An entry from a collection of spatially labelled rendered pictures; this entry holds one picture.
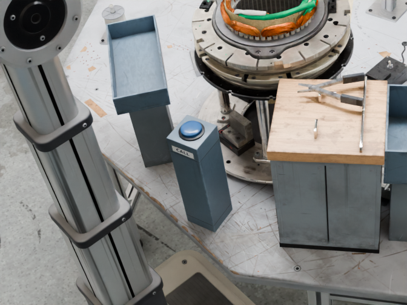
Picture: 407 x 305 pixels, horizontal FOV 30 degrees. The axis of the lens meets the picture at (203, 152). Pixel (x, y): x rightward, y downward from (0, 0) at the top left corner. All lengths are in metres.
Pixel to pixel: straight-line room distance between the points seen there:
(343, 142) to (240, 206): 0.37
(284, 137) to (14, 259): 1.54
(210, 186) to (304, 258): 0.23
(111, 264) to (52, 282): 1.06
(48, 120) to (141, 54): 0.42
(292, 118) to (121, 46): 0.47
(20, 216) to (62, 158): 1.51
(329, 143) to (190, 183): 0.31
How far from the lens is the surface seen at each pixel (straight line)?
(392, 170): 1.35
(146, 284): 1.67
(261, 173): 1.64
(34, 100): 1.24
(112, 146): 1.80
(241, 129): 1.66
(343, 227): 1.47
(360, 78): 1.41
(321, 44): 1.48
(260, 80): 1.46
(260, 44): 1.48
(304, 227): 1.49
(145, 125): 1.64
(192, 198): 1.53
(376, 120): 1.37
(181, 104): 1.86
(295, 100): 1.41
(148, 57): 1.62
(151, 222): 2.64
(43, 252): 2.68
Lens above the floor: 2.03
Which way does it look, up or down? 46 degrees down
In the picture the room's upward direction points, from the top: 12 degrees counter-clockwise
